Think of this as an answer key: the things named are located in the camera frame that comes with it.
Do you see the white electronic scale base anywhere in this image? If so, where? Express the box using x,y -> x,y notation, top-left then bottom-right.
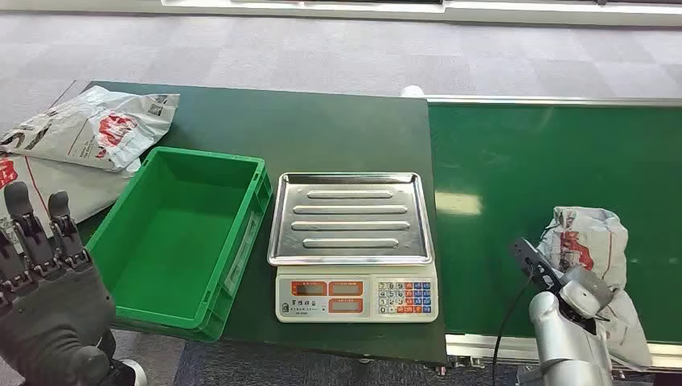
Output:
274,261 -> 440,324

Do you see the green conveyor belt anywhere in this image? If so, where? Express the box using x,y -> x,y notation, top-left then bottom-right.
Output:
425,94 -> 682,370

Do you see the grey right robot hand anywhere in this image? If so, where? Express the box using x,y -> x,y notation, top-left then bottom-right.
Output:
509,237 -> 565,294

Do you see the flat white poly mailer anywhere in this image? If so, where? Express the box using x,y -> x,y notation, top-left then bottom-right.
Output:
0,153 -> 143,252

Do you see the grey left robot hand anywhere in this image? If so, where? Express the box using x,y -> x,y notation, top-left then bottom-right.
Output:
0,181 -> 122,386

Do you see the stainless steel scale tray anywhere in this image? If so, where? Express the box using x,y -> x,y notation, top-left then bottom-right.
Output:
266,171 -> 435,267

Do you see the black cable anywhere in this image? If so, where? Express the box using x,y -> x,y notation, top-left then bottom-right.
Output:
492,270 -> 535,386

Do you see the dark green table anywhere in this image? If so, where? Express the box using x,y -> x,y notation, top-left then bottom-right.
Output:
76,80 -> 449,367

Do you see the white poly mailer package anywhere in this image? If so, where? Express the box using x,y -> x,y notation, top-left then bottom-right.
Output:
536,206 -> 655,372

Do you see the white red-print poly mailer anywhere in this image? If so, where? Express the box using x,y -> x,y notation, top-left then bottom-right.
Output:
0,84 -> 181,175

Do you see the green plastic crate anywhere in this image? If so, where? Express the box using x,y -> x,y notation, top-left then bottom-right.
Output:
84,146 -> 273,343

